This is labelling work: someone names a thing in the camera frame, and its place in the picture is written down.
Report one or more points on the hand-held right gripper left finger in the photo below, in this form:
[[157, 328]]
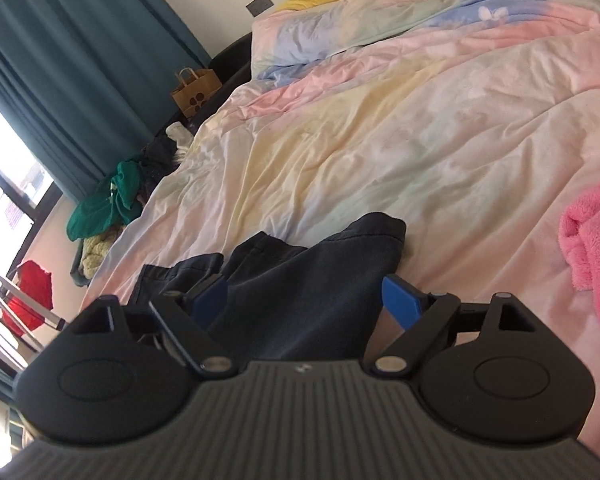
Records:
[[211, 301]]

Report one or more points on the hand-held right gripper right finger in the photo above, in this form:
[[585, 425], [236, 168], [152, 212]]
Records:
[[400, 301]]

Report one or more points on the black clothes pile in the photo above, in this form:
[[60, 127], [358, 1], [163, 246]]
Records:
[[160, 160]]

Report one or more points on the yellow knitted cloth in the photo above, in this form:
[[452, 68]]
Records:
[[97, 255]]

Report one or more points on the green garment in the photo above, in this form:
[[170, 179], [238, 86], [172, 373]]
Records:
[[92, 215]]

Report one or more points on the pastel duvet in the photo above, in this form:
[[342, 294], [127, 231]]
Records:
[[380, 135]]

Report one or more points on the white cloth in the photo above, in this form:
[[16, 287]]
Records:
[[179, 136]]

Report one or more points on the red cloth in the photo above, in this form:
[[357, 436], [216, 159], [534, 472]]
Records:
[[36, 284]]

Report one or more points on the pink fluffy cloth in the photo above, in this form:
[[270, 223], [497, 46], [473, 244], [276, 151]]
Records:
[[595, 240]]

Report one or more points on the brown paper bag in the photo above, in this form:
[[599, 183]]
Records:
[[195, 92]]

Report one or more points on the black sofa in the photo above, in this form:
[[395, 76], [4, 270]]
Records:
[[230, 60]]

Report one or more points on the black framed window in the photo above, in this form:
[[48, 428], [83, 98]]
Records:
[[5, 160]]

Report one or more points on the teal curtain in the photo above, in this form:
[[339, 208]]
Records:
[[80, 60]]

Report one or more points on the grey wall socket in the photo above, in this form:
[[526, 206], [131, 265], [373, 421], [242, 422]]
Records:
[[260, 4]]

